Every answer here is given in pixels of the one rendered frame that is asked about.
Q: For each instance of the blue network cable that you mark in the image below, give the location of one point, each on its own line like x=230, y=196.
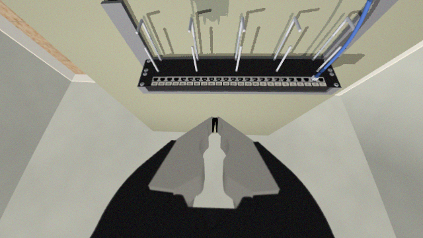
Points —
x=366, y=9

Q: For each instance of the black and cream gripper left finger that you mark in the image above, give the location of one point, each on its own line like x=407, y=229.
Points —
x=177, y=168

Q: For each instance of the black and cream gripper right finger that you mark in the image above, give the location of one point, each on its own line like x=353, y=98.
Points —
x=249, y=169

